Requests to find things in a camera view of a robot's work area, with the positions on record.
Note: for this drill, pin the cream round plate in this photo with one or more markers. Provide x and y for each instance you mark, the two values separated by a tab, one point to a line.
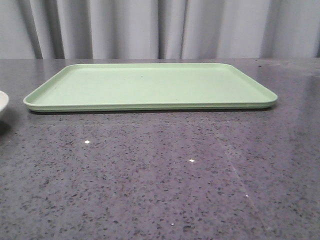
4	101

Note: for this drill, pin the light green plastic tray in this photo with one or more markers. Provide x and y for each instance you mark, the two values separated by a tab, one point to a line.
149	86

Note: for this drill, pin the grey pleated curtain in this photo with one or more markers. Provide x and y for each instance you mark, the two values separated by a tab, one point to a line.
159	29

